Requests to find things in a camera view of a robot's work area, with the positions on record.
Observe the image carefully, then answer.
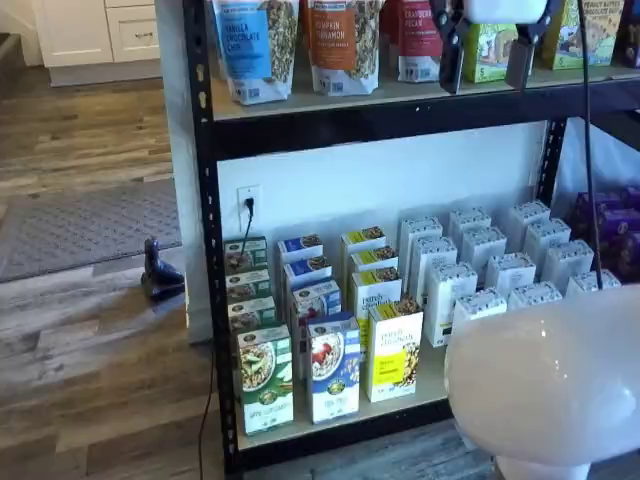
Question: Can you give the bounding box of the wooden shelf board with boxes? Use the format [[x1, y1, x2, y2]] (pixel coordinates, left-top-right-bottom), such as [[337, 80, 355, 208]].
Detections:
[[232, 279, 454, 452]]

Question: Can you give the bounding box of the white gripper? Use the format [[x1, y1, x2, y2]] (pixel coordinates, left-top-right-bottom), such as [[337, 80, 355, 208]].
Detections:
[[430, 0, 560, 96]]

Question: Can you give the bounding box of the large grey rug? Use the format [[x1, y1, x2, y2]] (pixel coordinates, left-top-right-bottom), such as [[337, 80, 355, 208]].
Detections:
[[0, 178, 184, 285]]

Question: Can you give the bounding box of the yellow and white granola box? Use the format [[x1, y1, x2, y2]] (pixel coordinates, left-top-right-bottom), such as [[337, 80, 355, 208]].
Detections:
[[347, 245, 400, 277], [349, 267, 404, 351], [340, 225, 388, 257], [366, 298, 425, 404]]

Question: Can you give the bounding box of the wooden shelf board with bags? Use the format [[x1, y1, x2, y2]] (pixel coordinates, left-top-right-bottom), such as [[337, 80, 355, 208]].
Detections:
[[208, 61, 640, 124]]

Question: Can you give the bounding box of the black power cord with plug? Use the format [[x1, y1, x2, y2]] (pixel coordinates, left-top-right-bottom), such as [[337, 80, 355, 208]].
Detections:
[[197, 196, 257, 480]]

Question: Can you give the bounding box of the orange label granola bag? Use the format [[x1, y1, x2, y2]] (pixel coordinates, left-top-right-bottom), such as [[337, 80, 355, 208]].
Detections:
[[298, 0, 387, 97]]

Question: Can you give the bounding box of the green apple cinnamon oatmeal box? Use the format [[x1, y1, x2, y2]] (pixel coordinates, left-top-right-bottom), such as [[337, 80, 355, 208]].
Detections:
[[227, 295, 278, 335], [222, 235, 269, 276], [236, 323, 295, 437], [224, 269, 273, 304]]

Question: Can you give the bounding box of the dark purple snack box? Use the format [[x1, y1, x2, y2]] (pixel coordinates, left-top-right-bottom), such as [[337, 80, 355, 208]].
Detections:
[[618, 0, 640, 70]]

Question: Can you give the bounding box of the blue label granola bag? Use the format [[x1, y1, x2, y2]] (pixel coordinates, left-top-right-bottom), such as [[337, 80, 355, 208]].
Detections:
[[209, 0, 302, 107]]

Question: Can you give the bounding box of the blue plastic floor object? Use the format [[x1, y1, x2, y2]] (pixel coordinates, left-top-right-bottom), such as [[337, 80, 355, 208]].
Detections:
[[140, 238, 187, 303]]

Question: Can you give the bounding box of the yellow-green Bobo's snack box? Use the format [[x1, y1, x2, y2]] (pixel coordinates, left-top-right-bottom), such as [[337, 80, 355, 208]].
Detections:
[[541, 0, 587, 72]]

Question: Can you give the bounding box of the white cabinet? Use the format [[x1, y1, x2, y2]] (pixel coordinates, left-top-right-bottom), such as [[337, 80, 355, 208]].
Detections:
[[33, 0, 164, 70]]

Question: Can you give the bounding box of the black metal shelf frame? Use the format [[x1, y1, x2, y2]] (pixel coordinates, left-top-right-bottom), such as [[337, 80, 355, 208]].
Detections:
[[181, 0, 640, 480]]

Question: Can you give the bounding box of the peanut butter chocolate chip box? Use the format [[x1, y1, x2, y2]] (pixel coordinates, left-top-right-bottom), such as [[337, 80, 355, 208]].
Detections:
[[581, 0, 627, 68]]

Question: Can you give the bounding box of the green Bobo's apple pie box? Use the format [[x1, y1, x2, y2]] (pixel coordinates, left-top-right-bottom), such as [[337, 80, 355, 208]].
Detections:
[[461, 21, 520, 85]]

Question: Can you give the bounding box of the white wall outlet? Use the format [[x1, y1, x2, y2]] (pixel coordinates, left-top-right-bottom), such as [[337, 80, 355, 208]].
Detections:
[[236, 185, 263, 222]]

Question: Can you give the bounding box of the blue and white oatmeal box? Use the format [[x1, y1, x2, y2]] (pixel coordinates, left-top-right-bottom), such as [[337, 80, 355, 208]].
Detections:
[[282, 255, 334, 294], [276, 233, 325, 266], [290, 278, 343, 331], [306, 315, 363, 426]]

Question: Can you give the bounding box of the red label granola bag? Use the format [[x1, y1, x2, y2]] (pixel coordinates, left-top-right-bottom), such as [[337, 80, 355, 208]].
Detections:
[[378, 0, 444, 84]]

